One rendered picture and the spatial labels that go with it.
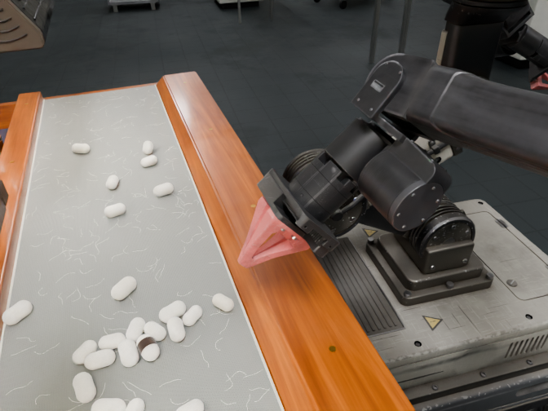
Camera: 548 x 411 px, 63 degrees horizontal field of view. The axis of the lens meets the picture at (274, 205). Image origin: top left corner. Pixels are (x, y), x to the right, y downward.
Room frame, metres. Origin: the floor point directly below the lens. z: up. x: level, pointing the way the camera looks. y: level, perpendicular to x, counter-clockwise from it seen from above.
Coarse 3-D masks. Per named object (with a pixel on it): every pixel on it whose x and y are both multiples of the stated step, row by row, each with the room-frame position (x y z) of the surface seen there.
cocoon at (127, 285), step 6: (126, 276) 0.45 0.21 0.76; (120, 282) 0.44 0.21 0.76; (126, 282) 0.44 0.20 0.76; (132, 282) 0.44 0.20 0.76; (114, 288) 0.43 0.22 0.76; (120, 288) 0.43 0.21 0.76; (126, 288) 0.43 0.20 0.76; (132, 288) 0.44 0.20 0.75; (114, 294) 0.42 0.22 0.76; (120, 294) 0.42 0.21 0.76; (126, 294) 0.43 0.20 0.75
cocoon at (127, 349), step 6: (120, 342) 0.34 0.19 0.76; (126, 342) 0.34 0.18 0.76; (132, 342) 0.34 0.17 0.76; (120, 348) 0.33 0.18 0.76; (126, 348) 0.33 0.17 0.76; (132, 348) 0.33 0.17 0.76; (120, 354) 0.33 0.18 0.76; (126, 354) 0.32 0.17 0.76; (132, 354) 0.32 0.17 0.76; (138, 354) 0.33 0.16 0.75; (126, 360) 0.32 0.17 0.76; (132, 360) 0.32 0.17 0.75; (138, 360) 0.32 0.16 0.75; (126, 366) 0.32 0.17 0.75
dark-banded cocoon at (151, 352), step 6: (144, 336) 0.35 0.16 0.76; (150, 336) 0.35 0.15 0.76; (138, 342) 0.34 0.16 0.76; (144, 348) 0.33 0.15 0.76; (150, 348) 0.33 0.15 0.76; (156, 348) 0.33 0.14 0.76; (144, 354) 0.33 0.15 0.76; (150, 354) 0.32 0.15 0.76; (156, 354) 0.33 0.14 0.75; (150, 360) 0.32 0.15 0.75
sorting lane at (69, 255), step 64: (64, 128) 0.98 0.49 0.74; (128, 128) 0.97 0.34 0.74; (64, 192) 0.70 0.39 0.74; (128, 192) 0.69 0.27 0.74; (192, 192) 0.69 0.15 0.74; (64, 256) 0.52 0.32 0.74; (128, 256) 0.52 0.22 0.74; (192, 256) 0.51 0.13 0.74; (64, 320) 0.39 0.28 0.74; (128, 320) 0.39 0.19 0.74; (0, 384) 0.30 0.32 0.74; (64, 384) 0.30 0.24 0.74; (128, 384) 0.30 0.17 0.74; (192, 384) 0.30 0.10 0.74; (256, 384) 0.29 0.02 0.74
